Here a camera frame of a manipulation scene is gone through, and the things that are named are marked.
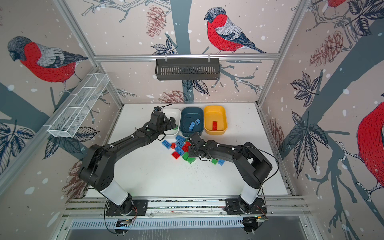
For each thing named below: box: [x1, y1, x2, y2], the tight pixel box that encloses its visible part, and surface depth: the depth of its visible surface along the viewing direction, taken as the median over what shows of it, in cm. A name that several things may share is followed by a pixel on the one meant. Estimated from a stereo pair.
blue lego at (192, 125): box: [188, 121, 195, 132], surface depth 106 cm
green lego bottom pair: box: [186, 157, 196, 164], surface depth 91 cm
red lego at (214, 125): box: [212, 121, 218, 130], surface depth 108 cm
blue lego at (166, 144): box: [161, 139, 171, 150], surface depth 97 cm
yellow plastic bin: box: [204, 105, 228, 136], surface depth 111 cm
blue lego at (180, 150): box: [175, 146, 185, 156], surface depth 95 cm
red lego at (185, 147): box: [182, 141, 192, 152], surface depth 97 cm
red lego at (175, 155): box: [171, 151, 181, 160], surface depth 92 cm
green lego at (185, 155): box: [182, 152, 189, 161], surface depth 92 cm
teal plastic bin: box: [180, 107, 204, 137], surface depth 109 cm
